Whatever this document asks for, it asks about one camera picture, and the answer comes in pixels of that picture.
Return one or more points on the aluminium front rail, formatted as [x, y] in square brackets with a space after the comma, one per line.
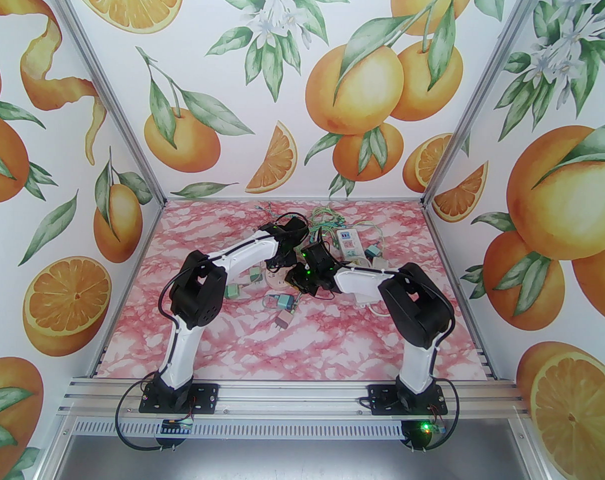
[292, 398]

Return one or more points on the slotted aluminium side rail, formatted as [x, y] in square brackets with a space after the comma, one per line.
[490, 365]
[98, 363]

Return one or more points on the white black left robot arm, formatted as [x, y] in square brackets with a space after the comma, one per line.
[242, 258]

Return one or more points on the grey power plug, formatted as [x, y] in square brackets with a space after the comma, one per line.
[281, 325]

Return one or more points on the white power strip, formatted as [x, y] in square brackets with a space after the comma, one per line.
[347, 240]

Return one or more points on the green power plug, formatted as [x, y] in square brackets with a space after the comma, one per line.
[232, 291]

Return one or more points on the small controller board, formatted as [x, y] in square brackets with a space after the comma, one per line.
[432, 428]

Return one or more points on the aluminium frame post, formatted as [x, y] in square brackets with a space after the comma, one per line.
[107, 88]
[482, 88]
[530, 448]
[57, 448]

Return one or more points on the perforated metal strip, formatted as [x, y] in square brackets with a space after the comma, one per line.
[292, 429]

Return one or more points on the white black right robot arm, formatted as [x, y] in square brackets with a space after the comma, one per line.
[357, 280]

